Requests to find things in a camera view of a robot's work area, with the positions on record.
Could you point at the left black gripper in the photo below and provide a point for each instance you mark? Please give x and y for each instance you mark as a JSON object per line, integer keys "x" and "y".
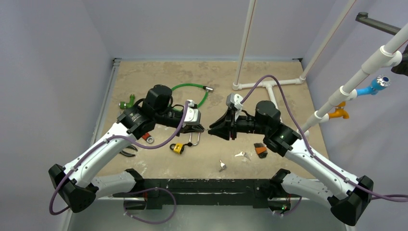
{"x": 191, "y": 128}

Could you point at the blue faucet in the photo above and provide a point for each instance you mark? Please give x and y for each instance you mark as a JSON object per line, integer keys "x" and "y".
{"x": 378, "y": 84}

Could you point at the black overhead bar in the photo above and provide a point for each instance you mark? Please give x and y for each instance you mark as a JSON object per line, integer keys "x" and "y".
{"x": 363, "y": 18}

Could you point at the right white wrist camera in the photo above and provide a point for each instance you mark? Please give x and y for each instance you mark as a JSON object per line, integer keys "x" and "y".
{"x": 234, "y": 100}

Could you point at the small yellow padlock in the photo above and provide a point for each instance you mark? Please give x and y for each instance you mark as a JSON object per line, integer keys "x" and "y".
{"x": 178, "y": 148}

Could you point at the white pvc pipe frame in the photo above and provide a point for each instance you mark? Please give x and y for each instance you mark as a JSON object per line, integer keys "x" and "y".
{"x": 386, "y": 55}

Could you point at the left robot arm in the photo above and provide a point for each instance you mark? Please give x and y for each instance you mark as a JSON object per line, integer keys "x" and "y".
{"x": 75, "y": 183}

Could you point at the large brass padlock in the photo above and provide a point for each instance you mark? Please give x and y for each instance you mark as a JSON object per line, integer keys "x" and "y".
{"x": 194, "y": 138}

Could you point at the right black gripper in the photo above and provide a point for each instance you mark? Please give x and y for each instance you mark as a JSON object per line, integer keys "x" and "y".
{"x": 232, "y": 124}

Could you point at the black pliers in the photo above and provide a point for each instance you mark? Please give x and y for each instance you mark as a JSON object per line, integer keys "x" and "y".
{"x": 129, "y": 151}

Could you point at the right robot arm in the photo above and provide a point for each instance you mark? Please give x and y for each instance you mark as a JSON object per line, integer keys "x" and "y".
{"x": 342, "y": 192}

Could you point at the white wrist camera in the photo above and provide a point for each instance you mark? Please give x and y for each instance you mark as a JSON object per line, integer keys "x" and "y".
{"x": 192, "y": 115}
{"x": 234, "y": 100}

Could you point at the green cable lock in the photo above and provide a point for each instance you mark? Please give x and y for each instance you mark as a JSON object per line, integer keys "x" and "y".
{"x": 198, "y": 92}

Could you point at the orange hex key set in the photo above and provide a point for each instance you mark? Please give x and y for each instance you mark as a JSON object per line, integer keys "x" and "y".
{"x": 260, "y": 150}

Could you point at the green hose nozzle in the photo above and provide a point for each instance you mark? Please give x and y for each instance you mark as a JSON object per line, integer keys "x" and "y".
{"x": 124, "y": 105}

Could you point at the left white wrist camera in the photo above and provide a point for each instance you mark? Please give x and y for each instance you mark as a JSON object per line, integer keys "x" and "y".
{"x": 192, "y": 115}

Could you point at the orange faucet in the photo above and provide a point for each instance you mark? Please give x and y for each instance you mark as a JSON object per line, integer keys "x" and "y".
{"x": 339, "y": 112}

